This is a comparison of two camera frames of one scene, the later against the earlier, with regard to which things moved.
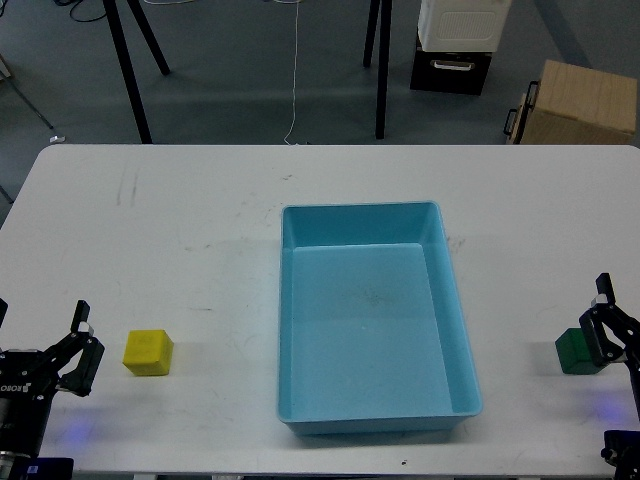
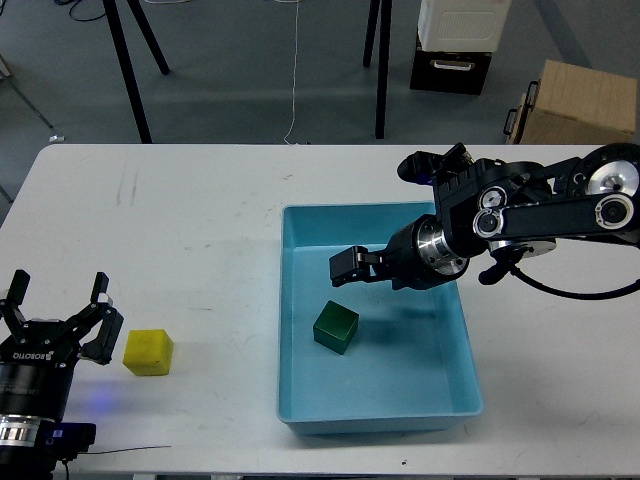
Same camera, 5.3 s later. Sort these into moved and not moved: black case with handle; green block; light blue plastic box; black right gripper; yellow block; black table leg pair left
Moved: black right gripper; green block
Not moved: light blue plastic box; black table leg pair left; yellow block; black case with handle
